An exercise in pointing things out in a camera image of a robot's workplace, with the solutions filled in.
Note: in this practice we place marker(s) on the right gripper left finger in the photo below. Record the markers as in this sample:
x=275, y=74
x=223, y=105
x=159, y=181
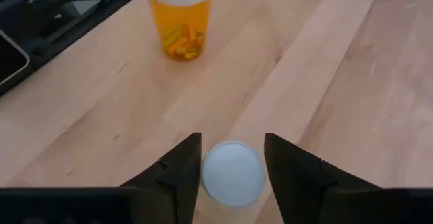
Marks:
x=169, y=190

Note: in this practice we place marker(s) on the wide orange pill bottle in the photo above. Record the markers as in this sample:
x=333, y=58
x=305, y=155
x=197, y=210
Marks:
x=181, y=24

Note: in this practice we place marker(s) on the silver-rimmed black panel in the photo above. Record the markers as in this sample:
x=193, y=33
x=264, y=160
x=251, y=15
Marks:
x=11, y=60

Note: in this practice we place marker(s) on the yellow-green pill bottle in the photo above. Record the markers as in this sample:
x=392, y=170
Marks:
x=232, y=173

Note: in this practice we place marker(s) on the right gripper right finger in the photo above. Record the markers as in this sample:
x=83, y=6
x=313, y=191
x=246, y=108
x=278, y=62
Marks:
x=297, y=190

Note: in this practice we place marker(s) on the black aluminium table frame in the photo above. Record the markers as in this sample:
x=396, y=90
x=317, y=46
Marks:
x=67, y=38

